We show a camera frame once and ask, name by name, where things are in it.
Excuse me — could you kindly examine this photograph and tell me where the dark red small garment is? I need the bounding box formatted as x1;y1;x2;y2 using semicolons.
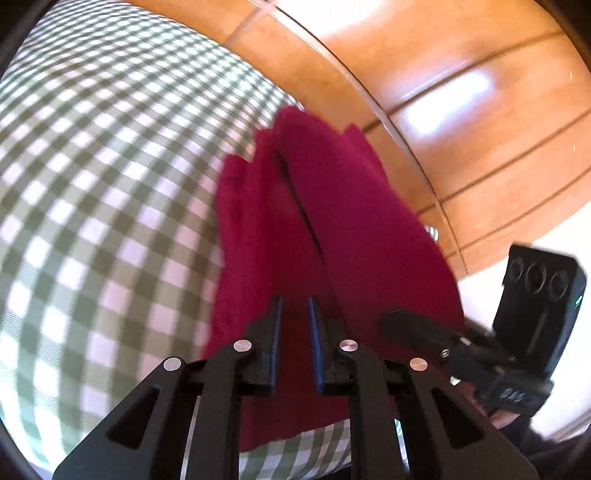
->
203;105;467;453

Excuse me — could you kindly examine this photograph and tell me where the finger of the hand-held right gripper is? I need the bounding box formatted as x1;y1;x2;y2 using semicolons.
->
379;310;467;370

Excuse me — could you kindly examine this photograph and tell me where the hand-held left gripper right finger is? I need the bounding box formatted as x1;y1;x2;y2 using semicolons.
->
308;296;539;480

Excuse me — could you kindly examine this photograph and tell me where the green white checkered blanket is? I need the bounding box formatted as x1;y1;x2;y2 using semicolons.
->
0;0;356;480

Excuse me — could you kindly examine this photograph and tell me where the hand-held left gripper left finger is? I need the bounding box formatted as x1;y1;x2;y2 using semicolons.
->
53;296;284;480

